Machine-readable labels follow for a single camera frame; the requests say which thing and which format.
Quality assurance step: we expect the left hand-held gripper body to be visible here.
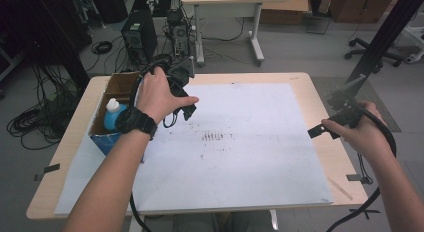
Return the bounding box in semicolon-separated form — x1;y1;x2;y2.
165;55;196;98

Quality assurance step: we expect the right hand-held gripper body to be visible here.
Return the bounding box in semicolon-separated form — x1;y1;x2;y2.
326;74;368;129

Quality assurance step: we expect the blue plastic bottle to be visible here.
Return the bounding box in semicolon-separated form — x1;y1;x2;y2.
103;97;129;132

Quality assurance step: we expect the blue cardboard box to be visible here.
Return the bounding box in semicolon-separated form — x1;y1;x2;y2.
88;71;148;156

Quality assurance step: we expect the person's right hand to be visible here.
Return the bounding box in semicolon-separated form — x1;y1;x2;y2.
320;101;396;165

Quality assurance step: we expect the person's left hand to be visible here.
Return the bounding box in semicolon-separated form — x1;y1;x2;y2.
135;66;200;126

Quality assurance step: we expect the open grey computer case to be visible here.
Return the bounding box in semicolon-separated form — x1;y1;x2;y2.
165;8;193;58

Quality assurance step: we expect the light wooden table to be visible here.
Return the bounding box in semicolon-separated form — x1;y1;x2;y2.
25;71;368;221

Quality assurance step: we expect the black wristwatch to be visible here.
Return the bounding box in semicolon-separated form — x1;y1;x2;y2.
114;106;159;140

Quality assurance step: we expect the black computer tower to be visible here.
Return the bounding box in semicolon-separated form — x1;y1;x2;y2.
120;10;158;65

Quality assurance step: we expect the black tape piece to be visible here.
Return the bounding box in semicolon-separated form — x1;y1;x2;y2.
33;163;61;182
345;173;368;183

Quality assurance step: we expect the beige tape strip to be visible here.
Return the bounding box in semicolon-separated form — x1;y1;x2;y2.
327;177;354;201

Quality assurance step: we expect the white paper sheet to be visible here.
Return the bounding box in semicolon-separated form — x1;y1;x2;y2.
53;82;334;216

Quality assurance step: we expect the office chair base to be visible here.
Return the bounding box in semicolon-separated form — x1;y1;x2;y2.
344;37;405;68

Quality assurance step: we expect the white desk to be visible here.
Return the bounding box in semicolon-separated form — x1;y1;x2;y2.
180;0;292;67

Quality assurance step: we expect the black metal stand beam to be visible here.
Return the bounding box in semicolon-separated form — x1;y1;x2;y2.
344;0;424;90

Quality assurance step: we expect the white table leg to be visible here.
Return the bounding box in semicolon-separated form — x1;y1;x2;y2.
269;209;280;232

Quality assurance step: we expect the large brown cardboard box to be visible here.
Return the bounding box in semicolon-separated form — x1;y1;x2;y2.
329;0;398;25

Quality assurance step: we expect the flat brown cardboard box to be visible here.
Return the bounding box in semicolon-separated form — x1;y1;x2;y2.
259;0;310;26

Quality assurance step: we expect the thin black cord loop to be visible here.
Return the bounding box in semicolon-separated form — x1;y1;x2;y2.
357;153;374;186
162;110;179;129

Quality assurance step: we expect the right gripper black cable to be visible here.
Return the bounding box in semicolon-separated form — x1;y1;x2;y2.
333;103;398;232

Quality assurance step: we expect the coiled black cable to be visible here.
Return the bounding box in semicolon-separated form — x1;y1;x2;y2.
91;40;114;55

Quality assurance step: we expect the black wire frame stand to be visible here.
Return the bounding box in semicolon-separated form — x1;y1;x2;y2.
305;10;333;36

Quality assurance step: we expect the bundle of black floor cables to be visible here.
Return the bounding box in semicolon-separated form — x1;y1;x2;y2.
6;63;84;151

